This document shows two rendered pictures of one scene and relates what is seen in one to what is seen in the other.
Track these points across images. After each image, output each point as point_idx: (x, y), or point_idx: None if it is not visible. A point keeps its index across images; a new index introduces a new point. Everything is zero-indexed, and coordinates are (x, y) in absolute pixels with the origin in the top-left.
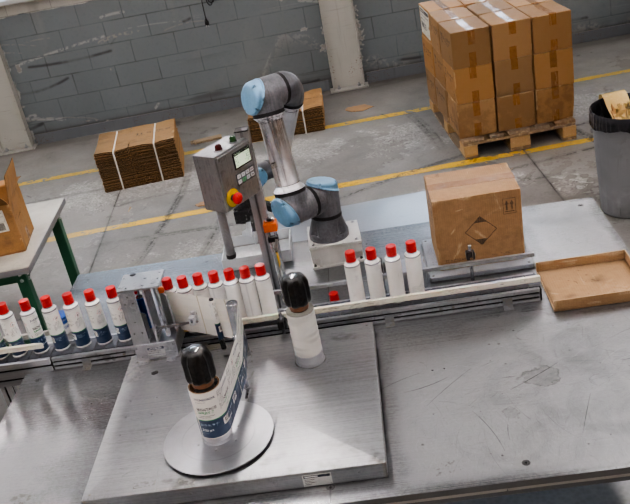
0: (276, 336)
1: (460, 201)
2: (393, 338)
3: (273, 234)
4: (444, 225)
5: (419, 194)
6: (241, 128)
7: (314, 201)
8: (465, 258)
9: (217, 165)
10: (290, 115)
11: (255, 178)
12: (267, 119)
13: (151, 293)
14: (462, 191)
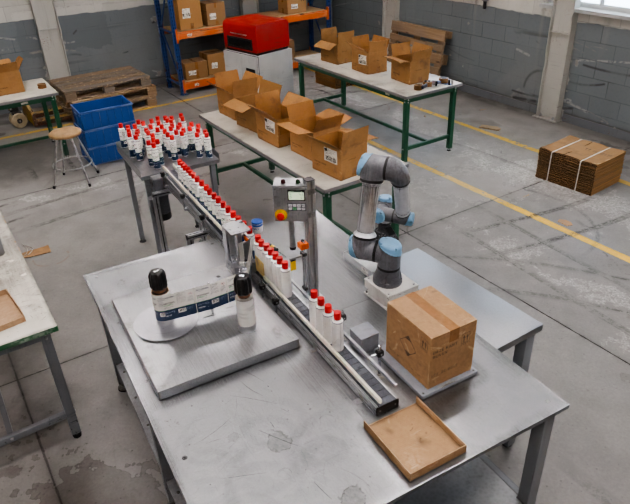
0: (267, 305)
1: (400, 315)
2: (297, 357)
3: None
4: (391, 323)
5: (503, 304)
6: (309, 178)
7: (370, 252)
8: (398, 355)
9: (273, 191)
10: (395, 189)
11: (305, 212)
12: (362, 183)
13: (241, 237)
14: (411, 311)
